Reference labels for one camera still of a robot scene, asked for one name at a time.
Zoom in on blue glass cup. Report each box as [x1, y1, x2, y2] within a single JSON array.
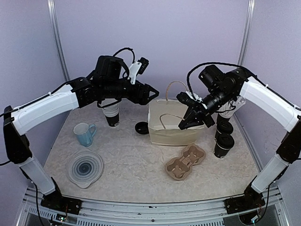
[[73, 123, 97, 147]]

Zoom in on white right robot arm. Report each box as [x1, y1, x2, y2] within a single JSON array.
[[177, 62, 301, 209]]

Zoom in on black cup lid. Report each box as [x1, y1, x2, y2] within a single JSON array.
[[216, 122, 233, 137], [216, 134, 235, 149]]

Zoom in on cream paper bag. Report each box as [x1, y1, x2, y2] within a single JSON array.
[[148, 84, 205, 146]]

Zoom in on aluminium post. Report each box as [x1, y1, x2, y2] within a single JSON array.
[[47, 0, 71, 81], [238, 0, 256, 65]]

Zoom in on left aluminium post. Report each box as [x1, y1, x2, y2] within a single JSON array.
[[47, 0, 71, 81]]

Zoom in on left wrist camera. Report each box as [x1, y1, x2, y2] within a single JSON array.
[[128, 57, 149, 85]]

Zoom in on wrapped white straws bundle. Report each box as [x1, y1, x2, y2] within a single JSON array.
[[218, 97, 246, 119]]

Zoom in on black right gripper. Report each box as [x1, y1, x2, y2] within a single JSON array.
[[180, 86, 235, 129]]

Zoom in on brown pulp cup carrier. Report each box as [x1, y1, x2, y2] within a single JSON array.
[[165, 145, 206, 181]]

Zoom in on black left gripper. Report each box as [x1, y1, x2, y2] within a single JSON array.
[[102, 80, 160, 105]]

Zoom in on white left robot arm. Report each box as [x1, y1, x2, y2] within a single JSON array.
[[1, 56, 159, 210]]

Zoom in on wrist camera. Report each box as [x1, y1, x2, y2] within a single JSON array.
[[176, 92, 201, 109], [128, 57, 149, 85]]

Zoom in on right aluminium post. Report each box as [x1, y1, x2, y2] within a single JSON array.
[[238, 0, 256, 65]]

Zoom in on stack of black lids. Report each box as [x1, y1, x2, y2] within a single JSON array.
[[135, 121, 149, 135]]

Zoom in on stack of paper cups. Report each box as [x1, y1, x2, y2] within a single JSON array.
[[103, 104, 119, 127]]

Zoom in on aluminium front rail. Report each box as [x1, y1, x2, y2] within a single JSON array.
[[15, 187, 292, 226]]

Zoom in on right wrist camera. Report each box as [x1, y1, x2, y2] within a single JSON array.
[[176, 92, 201, 109]]

